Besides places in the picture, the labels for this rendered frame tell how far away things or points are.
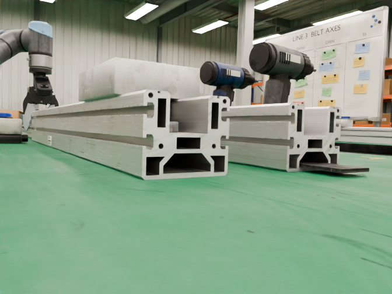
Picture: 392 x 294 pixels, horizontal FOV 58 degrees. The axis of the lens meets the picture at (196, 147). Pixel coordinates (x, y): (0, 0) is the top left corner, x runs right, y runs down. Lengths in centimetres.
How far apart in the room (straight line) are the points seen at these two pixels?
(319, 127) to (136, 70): 25
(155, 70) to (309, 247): 30
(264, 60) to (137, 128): 39
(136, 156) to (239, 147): 21
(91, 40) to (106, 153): 1243
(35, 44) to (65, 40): 1130
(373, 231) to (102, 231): 14
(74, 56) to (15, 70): 184
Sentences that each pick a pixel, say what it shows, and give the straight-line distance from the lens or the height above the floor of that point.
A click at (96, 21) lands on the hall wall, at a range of 1304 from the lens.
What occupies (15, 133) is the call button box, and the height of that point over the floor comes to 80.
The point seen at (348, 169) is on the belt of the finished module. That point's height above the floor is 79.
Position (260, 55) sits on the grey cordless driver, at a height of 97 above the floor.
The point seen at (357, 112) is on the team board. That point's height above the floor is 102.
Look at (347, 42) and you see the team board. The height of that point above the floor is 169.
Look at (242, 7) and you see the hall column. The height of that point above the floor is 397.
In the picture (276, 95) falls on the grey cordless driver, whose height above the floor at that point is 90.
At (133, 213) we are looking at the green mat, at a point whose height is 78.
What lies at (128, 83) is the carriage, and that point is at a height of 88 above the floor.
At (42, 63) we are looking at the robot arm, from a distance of 130.
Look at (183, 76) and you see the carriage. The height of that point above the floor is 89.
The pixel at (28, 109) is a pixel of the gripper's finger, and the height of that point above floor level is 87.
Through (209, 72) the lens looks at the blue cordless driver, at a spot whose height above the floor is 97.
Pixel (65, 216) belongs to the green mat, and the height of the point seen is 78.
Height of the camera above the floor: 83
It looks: 3 degrees down
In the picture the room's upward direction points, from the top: 2 degrees clockwise
